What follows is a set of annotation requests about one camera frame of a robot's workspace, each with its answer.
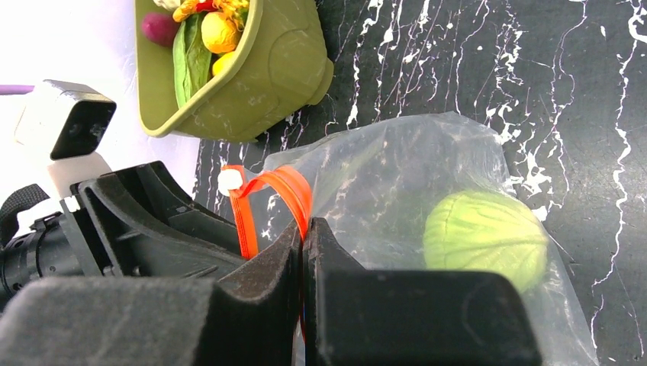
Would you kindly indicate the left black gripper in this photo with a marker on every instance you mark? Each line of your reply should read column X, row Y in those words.
column 135, row 222

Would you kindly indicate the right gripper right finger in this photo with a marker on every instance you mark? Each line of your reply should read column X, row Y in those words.
column 359, row 316

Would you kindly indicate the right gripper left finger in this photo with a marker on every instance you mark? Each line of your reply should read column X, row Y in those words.
column 245, row 318

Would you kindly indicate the green cabbage toy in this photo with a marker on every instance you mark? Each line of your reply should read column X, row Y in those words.
column 486, row 231

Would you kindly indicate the clear zip bag orange zipper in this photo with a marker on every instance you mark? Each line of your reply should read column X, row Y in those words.
column 376, row 185

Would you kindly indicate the magenta round fruit toy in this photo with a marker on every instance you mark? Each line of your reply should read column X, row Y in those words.
column 159, row 28

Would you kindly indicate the green leafy vegetable toy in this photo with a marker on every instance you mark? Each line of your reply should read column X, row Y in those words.
column 191, row 60

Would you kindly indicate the olive green plastic bin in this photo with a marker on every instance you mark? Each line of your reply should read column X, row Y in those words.
column 281, row 66

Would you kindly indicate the orange pineapple toy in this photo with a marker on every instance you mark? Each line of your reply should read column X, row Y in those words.
column 235, row 10

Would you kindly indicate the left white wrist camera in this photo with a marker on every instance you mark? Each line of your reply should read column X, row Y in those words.
column 58, row 134

